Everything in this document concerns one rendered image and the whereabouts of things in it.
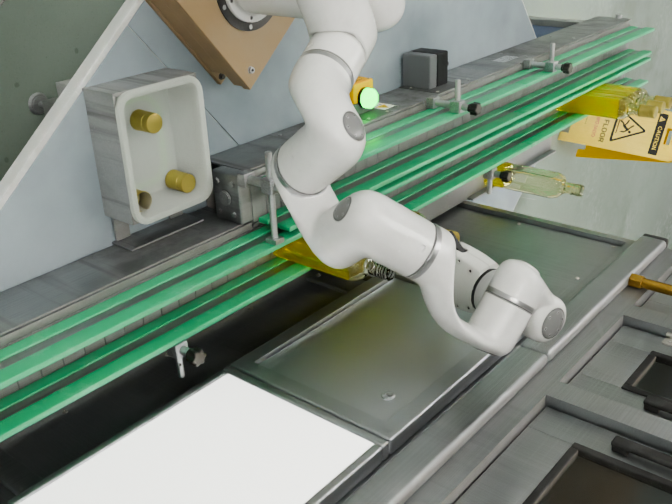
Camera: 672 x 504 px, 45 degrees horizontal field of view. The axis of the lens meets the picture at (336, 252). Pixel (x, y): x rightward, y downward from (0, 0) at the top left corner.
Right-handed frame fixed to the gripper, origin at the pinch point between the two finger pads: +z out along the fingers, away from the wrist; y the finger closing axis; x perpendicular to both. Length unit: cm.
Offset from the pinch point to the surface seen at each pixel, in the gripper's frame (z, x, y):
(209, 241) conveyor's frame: 22.6, 30.4, 4.4
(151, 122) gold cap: 28, 36, 26
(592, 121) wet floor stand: 180, -283, -64
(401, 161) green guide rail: 32.1, -21.2, 5.5
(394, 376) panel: -8.9, 14.6, -13.7
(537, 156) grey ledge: 54, -91, -14
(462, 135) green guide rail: 37, -44, 6
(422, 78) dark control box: 48, -41, 18
